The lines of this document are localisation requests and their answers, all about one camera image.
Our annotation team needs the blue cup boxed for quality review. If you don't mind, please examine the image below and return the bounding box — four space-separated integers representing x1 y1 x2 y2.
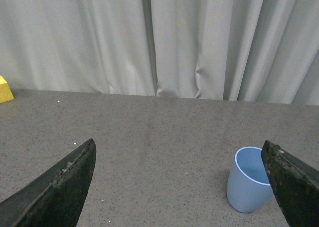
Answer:
226 147 273 213

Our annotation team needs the white curtain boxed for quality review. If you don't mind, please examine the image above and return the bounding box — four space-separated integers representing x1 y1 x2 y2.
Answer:
0 0 319 105

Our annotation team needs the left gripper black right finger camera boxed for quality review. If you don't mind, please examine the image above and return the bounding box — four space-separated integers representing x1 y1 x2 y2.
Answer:
261 140 319 227

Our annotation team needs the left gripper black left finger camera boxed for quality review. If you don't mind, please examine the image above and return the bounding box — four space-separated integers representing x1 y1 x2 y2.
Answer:
0 139 96 227

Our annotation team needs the yellow sponge block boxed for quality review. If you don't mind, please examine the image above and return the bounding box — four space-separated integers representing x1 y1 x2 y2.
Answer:
0 76 14 103

